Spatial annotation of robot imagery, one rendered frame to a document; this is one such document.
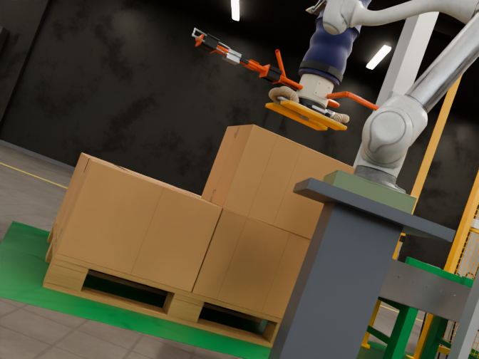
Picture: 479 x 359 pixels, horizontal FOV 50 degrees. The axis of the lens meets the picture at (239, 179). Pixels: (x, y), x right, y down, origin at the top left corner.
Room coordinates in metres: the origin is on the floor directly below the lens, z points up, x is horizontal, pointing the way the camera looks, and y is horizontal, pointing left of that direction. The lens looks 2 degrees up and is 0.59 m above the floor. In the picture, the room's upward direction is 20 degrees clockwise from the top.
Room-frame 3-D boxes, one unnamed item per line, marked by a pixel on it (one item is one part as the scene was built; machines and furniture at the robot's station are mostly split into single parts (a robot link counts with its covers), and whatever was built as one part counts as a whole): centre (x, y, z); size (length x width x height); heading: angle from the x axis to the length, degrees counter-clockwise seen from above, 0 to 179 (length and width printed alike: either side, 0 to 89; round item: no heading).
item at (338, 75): (2.56, -0.20, 1.35); 0.23 x 0.23 x 0.04
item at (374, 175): (1.89, -0.49, 0.85); 0.22 x 0.18 x 0.06; 96
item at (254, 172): (2.56, -0.19, 0.74); 0.60 x 0.40 x 0.40; 109
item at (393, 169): (1.89, -0.47, 0.98); 0.18 x 0.16 x 0.22; 164
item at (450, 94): (3.71, -1.24, 1.05); 0.87 x 0.10 x 2.10; 162
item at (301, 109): (2.48, -0.23, 1.13); 0.34 x 0.10 x 0.05; 111
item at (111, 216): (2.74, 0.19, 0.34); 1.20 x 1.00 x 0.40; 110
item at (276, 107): (2.65, -0.17, 1.13); 0.34 x 0.10 x 0.05; 111
